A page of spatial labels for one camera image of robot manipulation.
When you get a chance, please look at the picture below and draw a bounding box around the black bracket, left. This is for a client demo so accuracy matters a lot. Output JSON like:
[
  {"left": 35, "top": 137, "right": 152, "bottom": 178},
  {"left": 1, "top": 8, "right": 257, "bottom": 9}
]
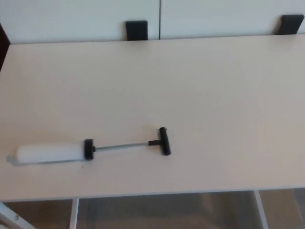
[{"left": 125, "top": 21, "right": 149, "bottom": 41}]

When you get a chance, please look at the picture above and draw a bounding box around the white metal frame bar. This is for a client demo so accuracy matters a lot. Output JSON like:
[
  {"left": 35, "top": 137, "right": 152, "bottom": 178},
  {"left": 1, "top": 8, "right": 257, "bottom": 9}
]
[{"left": 0, "top": 202, "right": 36, "bottom": 229}]

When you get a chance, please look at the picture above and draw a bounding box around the dark brown side panel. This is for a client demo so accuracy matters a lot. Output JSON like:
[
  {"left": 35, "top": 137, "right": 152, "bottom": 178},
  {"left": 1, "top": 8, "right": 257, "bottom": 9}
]
[{"left": 0, "top": 22, "right": 10, "bottom": 72}]

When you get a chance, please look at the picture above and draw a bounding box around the white air pump black handle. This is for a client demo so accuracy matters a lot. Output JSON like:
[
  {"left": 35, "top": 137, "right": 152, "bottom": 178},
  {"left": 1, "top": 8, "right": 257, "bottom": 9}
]
[{"left": 6, "top": 127, "right": 172, "bottom": 166}]

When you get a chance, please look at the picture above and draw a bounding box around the white desk leg frame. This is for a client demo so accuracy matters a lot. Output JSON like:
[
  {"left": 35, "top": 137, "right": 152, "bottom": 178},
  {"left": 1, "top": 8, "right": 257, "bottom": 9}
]
[
  {"left": 70, "top": 198, "right": 80, "bottom": 229},
  {"left": 253, "top": 190, "right": 270, "bottom": 229}
]

